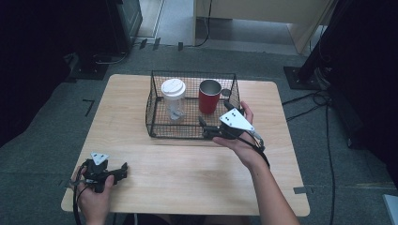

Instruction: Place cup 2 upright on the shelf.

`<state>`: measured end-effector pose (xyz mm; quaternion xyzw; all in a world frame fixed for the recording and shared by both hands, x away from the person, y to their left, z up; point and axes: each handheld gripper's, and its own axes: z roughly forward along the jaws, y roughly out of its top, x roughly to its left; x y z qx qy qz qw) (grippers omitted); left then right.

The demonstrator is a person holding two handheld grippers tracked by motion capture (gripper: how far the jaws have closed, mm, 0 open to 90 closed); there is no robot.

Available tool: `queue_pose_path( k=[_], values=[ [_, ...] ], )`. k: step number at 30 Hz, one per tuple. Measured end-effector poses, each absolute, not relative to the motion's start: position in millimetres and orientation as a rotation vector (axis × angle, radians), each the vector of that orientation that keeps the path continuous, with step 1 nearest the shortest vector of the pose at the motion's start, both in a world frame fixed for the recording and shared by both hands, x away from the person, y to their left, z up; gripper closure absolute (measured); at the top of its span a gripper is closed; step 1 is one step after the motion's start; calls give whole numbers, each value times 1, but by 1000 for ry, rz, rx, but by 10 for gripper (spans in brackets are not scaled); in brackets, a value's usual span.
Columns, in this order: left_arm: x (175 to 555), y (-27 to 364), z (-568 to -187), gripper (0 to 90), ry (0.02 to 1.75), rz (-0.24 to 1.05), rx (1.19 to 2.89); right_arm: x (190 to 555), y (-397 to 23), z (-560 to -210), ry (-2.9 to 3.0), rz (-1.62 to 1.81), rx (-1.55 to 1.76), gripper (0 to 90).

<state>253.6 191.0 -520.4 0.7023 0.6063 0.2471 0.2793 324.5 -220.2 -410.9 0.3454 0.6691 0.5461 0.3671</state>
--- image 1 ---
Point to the black stand base plate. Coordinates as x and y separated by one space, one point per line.
89 68
300 78

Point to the angled black floor tape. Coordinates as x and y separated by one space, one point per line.
90 106

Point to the black cabinet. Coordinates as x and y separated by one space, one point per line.
125 22

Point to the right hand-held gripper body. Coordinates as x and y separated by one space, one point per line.
234 122

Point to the dark curtain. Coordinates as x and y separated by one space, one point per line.
369 78
31 62

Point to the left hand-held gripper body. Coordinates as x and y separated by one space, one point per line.
95 175

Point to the person's right hand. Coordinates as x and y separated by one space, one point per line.
247 150

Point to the round black basket tag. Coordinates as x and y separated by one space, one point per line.
226 92

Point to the grey tape strip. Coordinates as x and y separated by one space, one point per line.
300 190

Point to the clear cup with white lid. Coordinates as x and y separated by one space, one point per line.
173 93

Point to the red steel cup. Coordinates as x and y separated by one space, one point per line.
209 103

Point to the short black floor tape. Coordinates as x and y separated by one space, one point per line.
143 43
156 43

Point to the light wooden cabinet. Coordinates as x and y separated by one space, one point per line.
266 11

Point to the person's left hand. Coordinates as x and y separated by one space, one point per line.
94 203

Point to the person's lap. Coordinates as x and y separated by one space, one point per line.
187 220

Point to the white box corner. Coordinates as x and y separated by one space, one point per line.
391 209

